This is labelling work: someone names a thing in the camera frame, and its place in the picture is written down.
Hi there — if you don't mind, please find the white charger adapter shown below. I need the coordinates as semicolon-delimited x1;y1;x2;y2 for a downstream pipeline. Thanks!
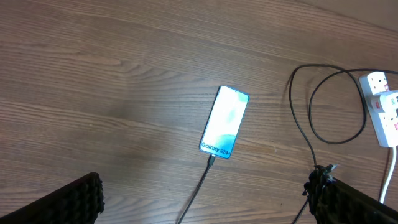
370;90;398;113

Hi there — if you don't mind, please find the white power strip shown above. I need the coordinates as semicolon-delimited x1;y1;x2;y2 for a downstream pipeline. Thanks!
359;72;397;147

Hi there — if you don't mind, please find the black smartphone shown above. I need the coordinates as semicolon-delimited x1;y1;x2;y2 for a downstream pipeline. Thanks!
199;85;249;159

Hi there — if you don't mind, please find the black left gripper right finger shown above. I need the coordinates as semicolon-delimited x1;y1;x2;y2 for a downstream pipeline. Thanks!
303;164;397;224

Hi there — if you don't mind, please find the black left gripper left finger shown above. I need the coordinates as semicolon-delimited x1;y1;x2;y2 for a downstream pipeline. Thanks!
1;172;104;224

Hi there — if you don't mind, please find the white power strip cord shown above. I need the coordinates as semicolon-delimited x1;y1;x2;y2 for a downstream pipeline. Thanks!
378;146;397;205

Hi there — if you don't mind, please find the black USB charging cable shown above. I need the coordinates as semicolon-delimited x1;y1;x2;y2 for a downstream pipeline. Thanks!
176;63;398;224

